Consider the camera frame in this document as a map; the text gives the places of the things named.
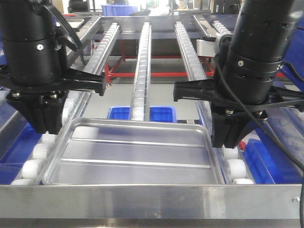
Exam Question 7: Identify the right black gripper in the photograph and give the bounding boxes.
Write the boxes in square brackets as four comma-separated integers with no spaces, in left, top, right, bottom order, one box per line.
[173,79,304,148]

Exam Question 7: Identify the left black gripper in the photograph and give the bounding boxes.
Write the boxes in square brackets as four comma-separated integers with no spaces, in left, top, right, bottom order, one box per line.
[0,67,106,134]

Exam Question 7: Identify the small silver ribbed tray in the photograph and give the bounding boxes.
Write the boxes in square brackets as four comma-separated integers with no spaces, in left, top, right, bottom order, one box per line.
[42,118,224,185]

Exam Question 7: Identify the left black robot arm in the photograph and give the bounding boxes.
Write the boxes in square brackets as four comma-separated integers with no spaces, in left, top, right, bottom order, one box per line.
[0,0,105,134]

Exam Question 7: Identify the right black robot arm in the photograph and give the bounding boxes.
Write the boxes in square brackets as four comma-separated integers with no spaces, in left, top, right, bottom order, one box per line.
[173,0,304,148]

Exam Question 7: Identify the steel divider bar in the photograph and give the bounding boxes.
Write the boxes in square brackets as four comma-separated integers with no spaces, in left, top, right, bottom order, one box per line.
[64,16,102,69]

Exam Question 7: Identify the blue bin below rollers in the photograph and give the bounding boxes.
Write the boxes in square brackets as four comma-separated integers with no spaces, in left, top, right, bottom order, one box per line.
[107,105,177,123]

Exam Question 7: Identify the steel rack front bar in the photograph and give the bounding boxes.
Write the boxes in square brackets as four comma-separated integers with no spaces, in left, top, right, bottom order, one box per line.
[0,184,304,227]

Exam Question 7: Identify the steel rack back crossbar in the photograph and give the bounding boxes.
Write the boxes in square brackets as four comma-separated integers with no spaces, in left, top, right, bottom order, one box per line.
[97,15,198,40]

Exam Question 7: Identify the distant blue bin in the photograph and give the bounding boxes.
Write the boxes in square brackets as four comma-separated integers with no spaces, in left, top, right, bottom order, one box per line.
[102,5,138,17]

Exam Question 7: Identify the black and white bags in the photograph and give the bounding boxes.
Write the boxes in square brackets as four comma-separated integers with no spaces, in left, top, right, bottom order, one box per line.
[149,6,171,16]

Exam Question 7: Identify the left white roller rail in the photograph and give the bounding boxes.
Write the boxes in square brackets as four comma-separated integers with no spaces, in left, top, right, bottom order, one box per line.
[175,21,255,184]

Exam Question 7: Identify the white roller rail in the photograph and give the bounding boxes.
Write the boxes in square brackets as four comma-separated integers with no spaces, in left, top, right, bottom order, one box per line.
[175,21,255,184]
[130,22,152,121]

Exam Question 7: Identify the roller rail beside crate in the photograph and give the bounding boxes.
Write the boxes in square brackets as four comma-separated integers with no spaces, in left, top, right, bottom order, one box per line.
[11,23,120,185]

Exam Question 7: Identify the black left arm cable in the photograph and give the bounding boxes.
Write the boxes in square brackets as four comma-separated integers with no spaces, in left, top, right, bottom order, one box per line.
[40,4,87,66]

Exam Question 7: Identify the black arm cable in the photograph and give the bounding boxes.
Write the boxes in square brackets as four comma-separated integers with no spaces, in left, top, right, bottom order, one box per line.
[213,35,304,228]
[40,4,87,66]

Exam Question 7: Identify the red steel floor frame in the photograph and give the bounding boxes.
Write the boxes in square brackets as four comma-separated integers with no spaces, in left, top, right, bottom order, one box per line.
[104,39,217,84]

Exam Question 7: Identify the centre white roller rail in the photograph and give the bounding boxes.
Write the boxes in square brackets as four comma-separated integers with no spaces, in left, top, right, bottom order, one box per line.
[130,22,152,121]

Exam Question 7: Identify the steel side guide rail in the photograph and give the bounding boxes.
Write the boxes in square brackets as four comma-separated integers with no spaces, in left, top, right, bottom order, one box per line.
[193,15,222,41]

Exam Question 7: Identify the far left roller rail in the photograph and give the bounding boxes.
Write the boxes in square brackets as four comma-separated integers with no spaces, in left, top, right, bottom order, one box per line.
[212,20,232,35]

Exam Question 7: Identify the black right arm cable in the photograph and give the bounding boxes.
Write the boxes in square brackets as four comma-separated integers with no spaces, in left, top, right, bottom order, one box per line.
[213,35,304,228]

